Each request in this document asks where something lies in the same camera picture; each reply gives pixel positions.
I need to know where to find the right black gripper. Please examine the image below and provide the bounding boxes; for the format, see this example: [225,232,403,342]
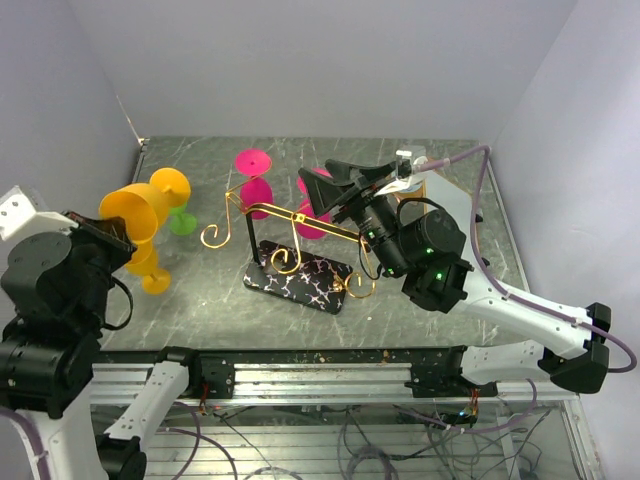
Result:
[300,158,411,277]

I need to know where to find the orange wine glass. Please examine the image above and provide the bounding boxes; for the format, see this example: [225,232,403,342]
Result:
[98,167,191,244]
[125,241,171,295]

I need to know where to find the green wine glass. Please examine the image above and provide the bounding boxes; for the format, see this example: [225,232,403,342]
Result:
[169,203,198,236]

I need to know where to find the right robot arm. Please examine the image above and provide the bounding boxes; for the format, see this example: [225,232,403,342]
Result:
[299,157,611,396]

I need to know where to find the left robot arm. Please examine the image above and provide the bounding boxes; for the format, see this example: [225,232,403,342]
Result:
[1,211,204,479]

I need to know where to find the brown hello card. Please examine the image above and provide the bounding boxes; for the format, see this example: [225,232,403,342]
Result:
[396,182,426,199]

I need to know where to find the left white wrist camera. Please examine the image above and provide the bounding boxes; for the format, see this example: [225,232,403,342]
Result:
[1,185,78,242]

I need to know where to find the gold wire wine glass rack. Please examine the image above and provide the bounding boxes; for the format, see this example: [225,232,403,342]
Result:
[200,180,376,315]

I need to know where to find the white board with gold frame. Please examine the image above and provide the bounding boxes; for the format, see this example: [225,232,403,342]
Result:
[425,170,472,237]

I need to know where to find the aluminium frame rail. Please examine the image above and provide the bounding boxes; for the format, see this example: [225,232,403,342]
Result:
[91,363,577,406]

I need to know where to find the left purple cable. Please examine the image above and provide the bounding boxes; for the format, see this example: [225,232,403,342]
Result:
[0,404,54,480]

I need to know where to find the tangle of floor cables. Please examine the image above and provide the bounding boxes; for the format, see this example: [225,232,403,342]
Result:
[119,399,561,480]

